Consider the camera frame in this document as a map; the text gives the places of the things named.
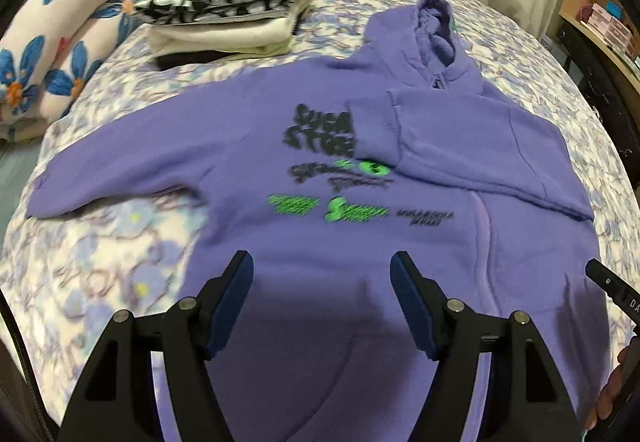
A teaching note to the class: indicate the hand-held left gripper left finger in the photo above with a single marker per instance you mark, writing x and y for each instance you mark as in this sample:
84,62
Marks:
235,302

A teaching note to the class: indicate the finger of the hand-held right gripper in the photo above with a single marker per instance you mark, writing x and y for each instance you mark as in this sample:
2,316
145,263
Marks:
615,289

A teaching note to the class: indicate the person's right hand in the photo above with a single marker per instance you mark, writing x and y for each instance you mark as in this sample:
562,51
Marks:
610,387

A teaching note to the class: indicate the purple hoodie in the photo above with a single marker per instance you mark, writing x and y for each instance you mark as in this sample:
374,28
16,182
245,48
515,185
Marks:
300,232

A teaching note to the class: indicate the black bag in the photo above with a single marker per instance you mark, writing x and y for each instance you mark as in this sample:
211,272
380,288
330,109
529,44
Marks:
600,81

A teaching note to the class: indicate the cream folded garment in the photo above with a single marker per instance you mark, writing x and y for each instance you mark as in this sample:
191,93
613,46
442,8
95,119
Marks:
215,39

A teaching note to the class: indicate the black folded garment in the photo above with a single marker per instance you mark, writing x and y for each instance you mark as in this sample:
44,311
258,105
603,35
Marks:
190,59

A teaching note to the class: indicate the stack of pink boxes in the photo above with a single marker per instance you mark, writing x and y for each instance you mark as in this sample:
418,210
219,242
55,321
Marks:
612,29

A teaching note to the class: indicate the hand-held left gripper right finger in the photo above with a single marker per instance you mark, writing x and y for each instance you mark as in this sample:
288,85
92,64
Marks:
407,297

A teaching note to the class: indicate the blue box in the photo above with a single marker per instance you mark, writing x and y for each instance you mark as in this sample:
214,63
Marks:
611,10

